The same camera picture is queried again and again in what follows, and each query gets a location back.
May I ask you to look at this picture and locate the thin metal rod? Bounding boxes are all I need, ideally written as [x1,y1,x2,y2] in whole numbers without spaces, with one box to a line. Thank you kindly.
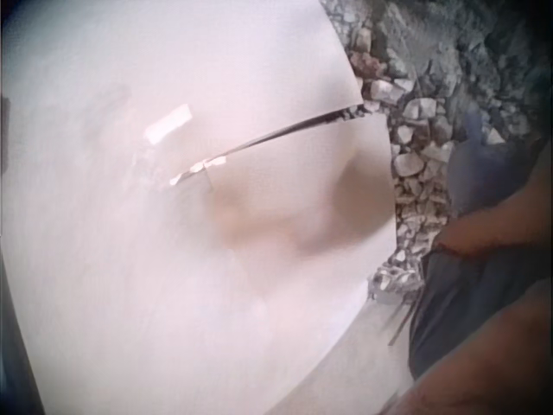
[387,290,419,348]

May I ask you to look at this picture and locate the white tile spacer piece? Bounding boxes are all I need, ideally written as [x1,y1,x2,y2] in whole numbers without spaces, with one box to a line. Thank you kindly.
[168,156,229,186]
[144,103,194,144]

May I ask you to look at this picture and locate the person's legs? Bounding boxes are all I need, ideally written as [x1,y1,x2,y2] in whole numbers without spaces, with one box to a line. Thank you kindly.
[447,134,553,220]

